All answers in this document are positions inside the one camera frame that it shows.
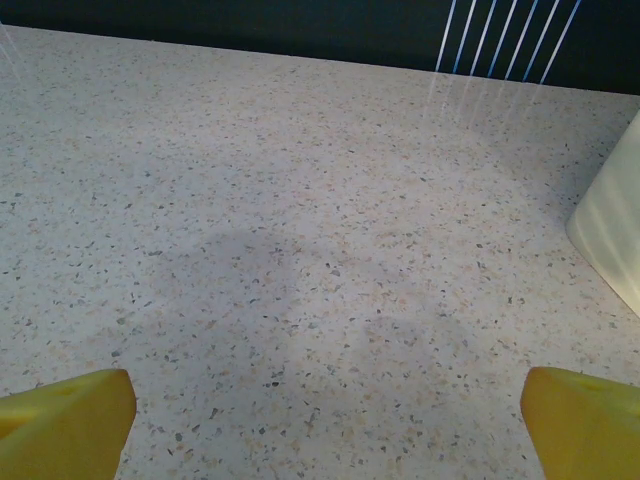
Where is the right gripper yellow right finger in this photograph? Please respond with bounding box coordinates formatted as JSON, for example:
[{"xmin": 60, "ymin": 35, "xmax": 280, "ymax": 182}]
[{"xmin": 519, "ymin": 366, "xmax": 640, "ymax": 480}]

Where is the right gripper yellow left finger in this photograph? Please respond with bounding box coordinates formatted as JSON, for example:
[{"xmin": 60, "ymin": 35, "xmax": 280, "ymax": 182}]
[{"xmin": 0, "ymin": 368, "xmax": 137, "ymax": 480}]

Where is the cream knife block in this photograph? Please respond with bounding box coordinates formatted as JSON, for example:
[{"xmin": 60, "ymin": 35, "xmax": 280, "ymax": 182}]
[{"xmin": 565, "ymin": 107, "xmax": 640, "ymax": 319}]

